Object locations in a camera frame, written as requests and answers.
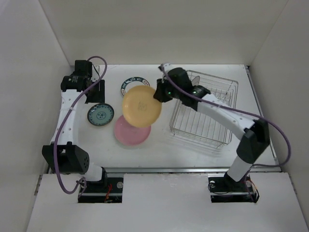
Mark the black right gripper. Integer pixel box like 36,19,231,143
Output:
153,76,183,102

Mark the black blue patterned plate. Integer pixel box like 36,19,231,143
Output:
87,103,114,127

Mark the yellow bear plate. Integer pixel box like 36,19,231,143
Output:
122,85,162,128

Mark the brown plate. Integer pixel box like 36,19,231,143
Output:
120,76,150,97

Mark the metal wire dish rack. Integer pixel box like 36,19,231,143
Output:
169,70,239,148

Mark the pink plate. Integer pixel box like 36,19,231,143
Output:
113,115,151,146

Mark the beige plate with line pattern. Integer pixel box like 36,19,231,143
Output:
192,76,200,86

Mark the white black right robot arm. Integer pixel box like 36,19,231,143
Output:
154,63,270,190

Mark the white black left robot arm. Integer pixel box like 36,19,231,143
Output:
42,59,108,192

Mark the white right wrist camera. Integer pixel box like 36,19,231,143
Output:
158,63,174,73

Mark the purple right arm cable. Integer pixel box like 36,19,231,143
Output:
160,64,292,203

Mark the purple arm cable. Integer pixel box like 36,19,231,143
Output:
54,55,108,195
160,64,292,203

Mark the aluminium front rail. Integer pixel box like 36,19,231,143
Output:
103,165,281,174

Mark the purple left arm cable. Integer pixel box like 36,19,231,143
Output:
54,55,108,195

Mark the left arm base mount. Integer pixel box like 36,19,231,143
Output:
78,171,124,203

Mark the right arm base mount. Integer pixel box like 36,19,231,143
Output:
208,175,260,203

